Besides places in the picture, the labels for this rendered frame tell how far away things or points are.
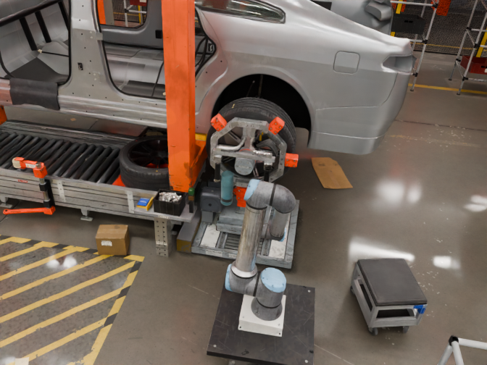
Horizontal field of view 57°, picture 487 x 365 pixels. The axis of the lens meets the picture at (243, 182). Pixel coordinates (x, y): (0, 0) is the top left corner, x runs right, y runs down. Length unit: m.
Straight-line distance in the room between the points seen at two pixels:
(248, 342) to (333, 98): 1.82
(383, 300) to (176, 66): 1.98
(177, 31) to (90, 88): 1.28
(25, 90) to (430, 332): 3.65
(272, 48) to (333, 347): 2.09
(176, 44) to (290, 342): 1.91
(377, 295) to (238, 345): 0.97
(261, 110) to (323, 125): 0.60
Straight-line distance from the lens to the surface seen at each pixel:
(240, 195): 3.38
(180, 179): 3.32
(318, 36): 3.27
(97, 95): 3.91
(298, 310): 2.90
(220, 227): 3.66
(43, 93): 4.13
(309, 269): 3.58
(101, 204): 3.86
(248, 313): 2.73
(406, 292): 3.15
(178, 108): 3.04
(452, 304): 3.72
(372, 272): 3.20
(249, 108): 3.13
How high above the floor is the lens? 2.50
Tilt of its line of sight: 35 degrees down
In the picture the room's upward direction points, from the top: 4 degrees clockwise
